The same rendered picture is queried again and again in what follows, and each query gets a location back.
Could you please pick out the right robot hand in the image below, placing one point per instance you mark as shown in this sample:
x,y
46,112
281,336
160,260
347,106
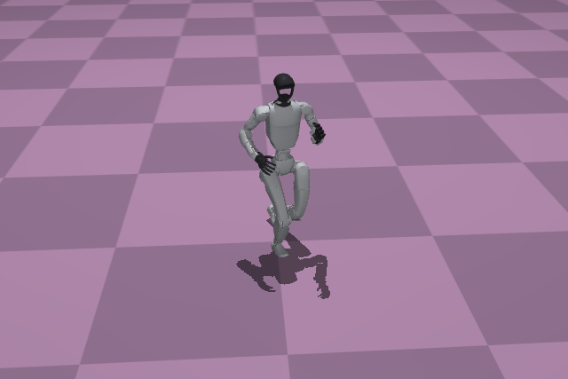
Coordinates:
x,y
262,162

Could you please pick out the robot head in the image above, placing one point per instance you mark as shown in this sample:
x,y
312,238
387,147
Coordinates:
x,y
283,81

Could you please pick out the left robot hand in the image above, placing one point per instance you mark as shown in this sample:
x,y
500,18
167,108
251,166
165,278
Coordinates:
x,y
319,134

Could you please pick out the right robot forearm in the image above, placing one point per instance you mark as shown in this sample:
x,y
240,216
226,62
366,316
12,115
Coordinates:
x,y
248,144

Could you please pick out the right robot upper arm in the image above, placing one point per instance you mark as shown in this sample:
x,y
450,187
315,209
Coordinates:
x,y
259,114

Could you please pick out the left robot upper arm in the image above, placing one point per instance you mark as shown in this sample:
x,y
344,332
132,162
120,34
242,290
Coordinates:
x,y
309,116

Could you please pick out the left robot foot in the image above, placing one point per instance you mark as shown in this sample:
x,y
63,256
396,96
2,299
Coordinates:
x,y
269,209

